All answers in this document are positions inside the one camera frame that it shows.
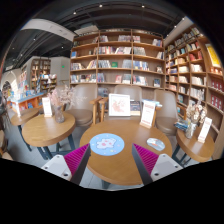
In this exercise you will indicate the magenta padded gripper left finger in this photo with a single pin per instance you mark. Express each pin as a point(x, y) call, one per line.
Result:
point(70, 167)

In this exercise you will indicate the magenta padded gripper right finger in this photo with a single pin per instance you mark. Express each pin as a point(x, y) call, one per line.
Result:
point(152, 166)

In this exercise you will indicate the light blue computer mouse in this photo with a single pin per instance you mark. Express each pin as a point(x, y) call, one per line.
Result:
point(156, 144)

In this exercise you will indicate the round blue mouse pad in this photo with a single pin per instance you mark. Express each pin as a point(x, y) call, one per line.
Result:
point(107, 144)

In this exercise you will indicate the round wooden centre table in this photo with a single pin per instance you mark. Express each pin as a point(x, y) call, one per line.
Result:
point(121, 169)

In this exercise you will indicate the round wooden table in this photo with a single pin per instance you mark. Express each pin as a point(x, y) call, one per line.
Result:
point(41, 132)
point(200, 152)
point(121, 169)

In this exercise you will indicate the centre table sign card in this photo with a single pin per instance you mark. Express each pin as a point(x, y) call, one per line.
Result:
point(147, 114)

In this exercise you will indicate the table sign card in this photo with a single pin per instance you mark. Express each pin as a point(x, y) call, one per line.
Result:
point(147, 114)
point(47, 106)
point(204, 130)

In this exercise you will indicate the round wooden left table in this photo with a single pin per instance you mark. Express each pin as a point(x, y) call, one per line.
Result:
point(41, 132)

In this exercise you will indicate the beige right armchair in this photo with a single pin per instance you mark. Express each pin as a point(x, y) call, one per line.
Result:
point(167, 115)

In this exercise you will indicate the beige armchair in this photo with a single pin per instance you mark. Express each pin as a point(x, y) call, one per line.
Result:
point(135, 94)
point(167, 115)
point(85, 104)

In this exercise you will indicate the round wooden right table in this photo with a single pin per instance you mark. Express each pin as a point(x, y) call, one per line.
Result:
point(200, 152)

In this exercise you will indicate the dark book on chair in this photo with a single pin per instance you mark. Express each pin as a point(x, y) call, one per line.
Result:
point(135, 108)

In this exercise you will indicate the beige left armchair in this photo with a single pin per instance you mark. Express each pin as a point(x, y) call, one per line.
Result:
point(85, 104)

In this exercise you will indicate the white framed picture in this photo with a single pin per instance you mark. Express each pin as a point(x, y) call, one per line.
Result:
point(119, 104)

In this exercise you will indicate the glass vase pink flowers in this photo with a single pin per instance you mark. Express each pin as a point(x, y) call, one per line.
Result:
point(60, 98)

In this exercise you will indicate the left table sign card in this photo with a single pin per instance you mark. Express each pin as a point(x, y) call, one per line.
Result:
point(47, 106)

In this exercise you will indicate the glass vase dried flowers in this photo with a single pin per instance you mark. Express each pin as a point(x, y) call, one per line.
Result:
point(196, 114)

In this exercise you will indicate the right table sign card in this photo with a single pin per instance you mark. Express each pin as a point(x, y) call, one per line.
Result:
point(204, 130)

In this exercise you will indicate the beige middle armchair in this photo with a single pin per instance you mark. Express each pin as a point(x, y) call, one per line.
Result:
point(135, 94)

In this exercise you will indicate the orange book display stand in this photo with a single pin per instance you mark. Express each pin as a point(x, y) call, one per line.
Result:
point(29, 102)

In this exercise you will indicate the small far left table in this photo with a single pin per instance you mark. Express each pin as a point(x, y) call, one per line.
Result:
point(23, 117)

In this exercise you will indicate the far left wooden bookshelf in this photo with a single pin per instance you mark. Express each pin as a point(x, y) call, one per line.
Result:
point(37, 73)

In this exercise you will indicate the large wooden back bookshelf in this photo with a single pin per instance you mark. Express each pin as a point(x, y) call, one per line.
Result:
point(118, 56)

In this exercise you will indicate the wooden right wall bookshelf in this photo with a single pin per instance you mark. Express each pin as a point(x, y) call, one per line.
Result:
point(194, 72)

